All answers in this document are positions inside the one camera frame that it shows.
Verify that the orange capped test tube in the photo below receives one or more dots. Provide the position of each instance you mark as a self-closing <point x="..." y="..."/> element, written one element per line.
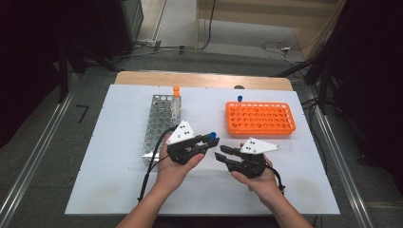
<point x="176" y="94"/>
<point x="176" y="88"/>

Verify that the blue capped test tube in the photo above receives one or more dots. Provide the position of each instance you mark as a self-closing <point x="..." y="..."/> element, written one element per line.
<point x="213" y="135"/>
<point x="239" y="98"/>

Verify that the aluminium floor rail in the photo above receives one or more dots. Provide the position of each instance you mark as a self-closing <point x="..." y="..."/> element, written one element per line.
<point x="34" y="158"/>
<point x="342" y="164"/>

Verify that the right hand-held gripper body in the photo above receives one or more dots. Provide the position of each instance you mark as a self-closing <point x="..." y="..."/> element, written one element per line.
<point x="253" y="164"/>

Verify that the black metal stand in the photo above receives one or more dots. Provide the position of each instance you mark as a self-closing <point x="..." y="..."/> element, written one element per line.
<point x="63" y="79"/>
<point x="323" y="88"/>

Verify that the person's left hand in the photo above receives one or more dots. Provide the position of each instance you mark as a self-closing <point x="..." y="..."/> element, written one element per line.
<point x="172" y="175"/>

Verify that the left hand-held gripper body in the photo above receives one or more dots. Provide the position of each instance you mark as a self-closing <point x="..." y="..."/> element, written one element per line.
<point x="182" y="133"/>

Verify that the black curtain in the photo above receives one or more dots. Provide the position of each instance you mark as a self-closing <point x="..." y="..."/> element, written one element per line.
<point x="374" y="79"/>
<point x="25" y="63"/>

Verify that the orange plastic test tube rack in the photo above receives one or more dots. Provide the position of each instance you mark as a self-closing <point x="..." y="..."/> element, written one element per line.
<point x="259" y="132"/>

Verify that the person's right hand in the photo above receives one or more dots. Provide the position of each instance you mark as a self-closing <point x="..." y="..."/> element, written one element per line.
<point x="266" y="186"/>

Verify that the beige wooden partition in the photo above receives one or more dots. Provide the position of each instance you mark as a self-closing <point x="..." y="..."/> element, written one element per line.
<point x="253" y="19"/>

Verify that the dark grey cabinet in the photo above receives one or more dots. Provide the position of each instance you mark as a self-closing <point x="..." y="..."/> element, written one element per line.
<point x="126" y="25"/>

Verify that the metal test tube rack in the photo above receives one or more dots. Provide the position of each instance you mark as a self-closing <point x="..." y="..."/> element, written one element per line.
<point x="148" y="159"/>

